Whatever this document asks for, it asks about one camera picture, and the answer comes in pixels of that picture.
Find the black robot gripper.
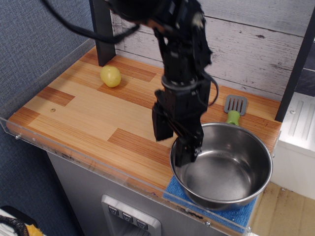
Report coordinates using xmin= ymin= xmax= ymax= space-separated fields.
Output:
xmin=152 ymin=80 xmax=211 ymax=167

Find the stainless steel bowl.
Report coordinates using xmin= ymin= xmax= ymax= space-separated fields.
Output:
xmin=170 ymin=122 xmax=273 ymax=211

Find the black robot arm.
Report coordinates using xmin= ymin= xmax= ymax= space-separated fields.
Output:
xmin=107 ymin=0 xmax=213 ymax=167

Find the yellow potato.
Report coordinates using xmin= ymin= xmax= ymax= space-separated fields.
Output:
xmin=100 ymin=65 xmax=121 ymax=88

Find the grey cabinet with dispenser panel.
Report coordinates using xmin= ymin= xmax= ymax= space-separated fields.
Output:
xmin=48 ymin=153 xmax=255 ymax=236

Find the blue microfibre cloth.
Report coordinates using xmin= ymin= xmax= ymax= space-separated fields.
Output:
xmin=163 ymin=175 xmax=258 ymax=234

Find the clear acrylic table guard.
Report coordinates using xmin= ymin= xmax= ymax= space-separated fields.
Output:
xmin=0 ymin=36 xmax=282 ymax=234

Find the white toy sink unit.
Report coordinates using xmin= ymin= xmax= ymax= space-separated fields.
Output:
xmin=271 ymin=92 xmax=315 ymax=199

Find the yellow object bottom left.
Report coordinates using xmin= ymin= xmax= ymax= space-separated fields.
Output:
xmin=26 ymin=225 xmax=45 ymax=236

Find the black white device bottom left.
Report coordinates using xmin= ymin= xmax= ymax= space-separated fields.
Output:
xmin=0 ymin=206 xmax=38 ymax=236

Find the grey spatula green handle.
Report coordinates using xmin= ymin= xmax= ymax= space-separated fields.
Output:
xmin=224 ymin=94 xmax=248 ymax=126

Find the black vertical post right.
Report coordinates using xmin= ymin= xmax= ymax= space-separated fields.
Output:
xmin=275 ymin=9 xmax=315 ymax=122

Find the black vertical post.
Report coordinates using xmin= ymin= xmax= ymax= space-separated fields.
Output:
xmin=89 ymin=0 xmax=116 ymax=66
xmin=275 ymin=9 xmax=315 ymax=122

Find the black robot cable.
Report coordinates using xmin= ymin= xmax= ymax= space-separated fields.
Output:
xmin=41 ymin=0 xmax=141 ymax=45

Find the black vertical post left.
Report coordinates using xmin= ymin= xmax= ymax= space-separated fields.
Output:
xmin=89 ymin=0 xmax=116 ymax=66

